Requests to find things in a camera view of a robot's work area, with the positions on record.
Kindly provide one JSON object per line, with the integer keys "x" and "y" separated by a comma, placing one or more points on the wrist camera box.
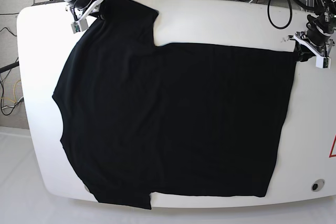
{"x": 323, "y": 62}
{"x": 79, "y": 26}

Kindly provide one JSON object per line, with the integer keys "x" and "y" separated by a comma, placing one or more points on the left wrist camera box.
{"x": 323, "y": 62}

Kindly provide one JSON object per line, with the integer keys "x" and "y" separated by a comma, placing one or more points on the round table grommet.
{"x": 318, "y": 185}

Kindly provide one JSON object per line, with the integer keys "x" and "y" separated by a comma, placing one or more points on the red triangle sticker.
{"x": 332, "y": 152}

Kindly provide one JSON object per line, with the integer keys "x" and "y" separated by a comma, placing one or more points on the black T-shirt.
{"x": 180, "y": 119}

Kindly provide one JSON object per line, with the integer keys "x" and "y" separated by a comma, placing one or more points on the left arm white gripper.
{"x": 310, "y": 44}

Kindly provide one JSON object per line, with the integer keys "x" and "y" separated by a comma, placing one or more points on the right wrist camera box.
{"x": 79, "y": 26}

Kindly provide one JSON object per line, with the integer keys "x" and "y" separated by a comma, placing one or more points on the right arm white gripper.
{"x": 95, "y": 6}

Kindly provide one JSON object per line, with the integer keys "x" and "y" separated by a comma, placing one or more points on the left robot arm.
{"x": 321, "y": 19}

